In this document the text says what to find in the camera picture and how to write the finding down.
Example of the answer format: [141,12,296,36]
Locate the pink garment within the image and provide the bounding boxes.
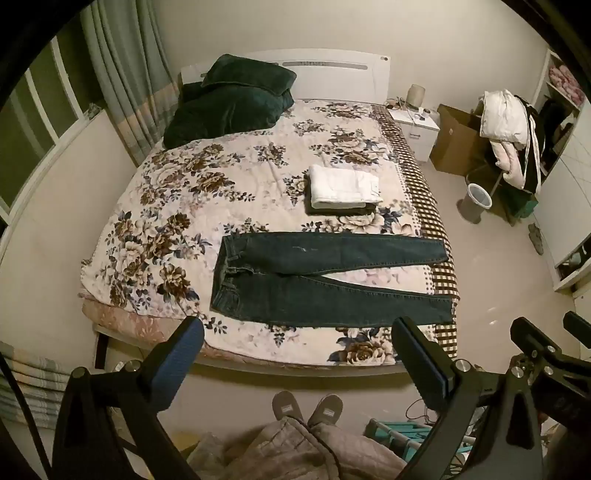
[489,141,527,190]

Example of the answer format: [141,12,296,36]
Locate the grey trash bin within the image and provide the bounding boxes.
[457,183,492,224]

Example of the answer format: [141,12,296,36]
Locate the pink folded blanket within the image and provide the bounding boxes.
[547,65,583,100]

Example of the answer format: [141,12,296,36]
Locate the green cloth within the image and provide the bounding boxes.
[505,188,540,224]

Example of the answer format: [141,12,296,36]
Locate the black cable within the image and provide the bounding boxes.
[0,351,51,480]

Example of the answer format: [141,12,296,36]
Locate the person's grey slipper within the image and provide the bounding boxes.
[271,390,305,423]
[307,394,344,428]

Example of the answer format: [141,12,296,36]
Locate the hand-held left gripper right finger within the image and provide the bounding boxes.
[392,316,546,480]

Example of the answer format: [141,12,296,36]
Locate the folded dark cloth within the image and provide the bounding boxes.
[308,200,377,216]

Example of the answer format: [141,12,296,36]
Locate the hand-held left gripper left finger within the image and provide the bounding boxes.
[51,316,206,480]

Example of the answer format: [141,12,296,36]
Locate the black garment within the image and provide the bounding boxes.
[522,96,546,195]

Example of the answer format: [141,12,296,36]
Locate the person's quilted trousers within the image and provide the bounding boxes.
[185,415,407,480]

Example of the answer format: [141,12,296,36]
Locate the teal rack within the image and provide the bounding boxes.
[365,418,476,462]

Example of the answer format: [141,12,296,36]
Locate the white puffy jacket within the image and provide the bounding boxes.
[480,89,532,141]

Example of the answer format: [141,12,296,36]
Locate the pink floral mattress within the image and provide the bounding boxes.
[81,291,222,361]

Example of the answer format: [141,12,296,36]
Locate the white headboard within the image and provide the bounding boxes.
[180,50,391,106]

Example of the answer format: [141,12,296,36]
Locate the white nightstand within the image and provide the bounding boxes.
[387,108,441,163]

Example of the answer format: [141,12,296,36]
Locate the folded white pants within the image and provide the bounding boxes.
[308,164,384,208]

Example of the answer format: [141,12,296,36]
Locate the person's left grey slipper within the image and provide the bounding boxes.
[271,390,305,423]

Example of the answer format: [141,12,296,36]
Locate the white wardrobe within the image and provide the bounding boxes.
[531,48,591,291]

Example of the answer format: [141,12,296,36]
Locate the dark bed frame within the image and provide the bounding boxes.
[92,323,416,377]

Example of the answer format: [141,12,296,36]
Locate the white framed window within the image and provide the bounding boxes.
[0,34,107,227]

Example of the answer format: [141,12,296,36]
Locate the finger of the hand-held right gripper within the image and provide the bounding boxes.
[509,316,563,363]
[563,311,591,344]

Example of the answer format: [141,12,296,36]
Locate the dark blue jeans pants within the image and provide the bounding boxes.
[210,231,455,329]

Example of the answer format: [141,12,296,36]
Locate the person's right grey slipper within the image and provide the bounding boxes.
[307,394,344,428]

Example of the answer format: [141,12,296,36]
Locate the dark green velvet pillow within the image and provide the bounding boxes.
[163,83,295,149]
[201,54,297,100]

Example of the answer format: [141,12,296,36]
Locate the brown cardboard box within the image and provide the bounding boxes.
[429,104,490,176]

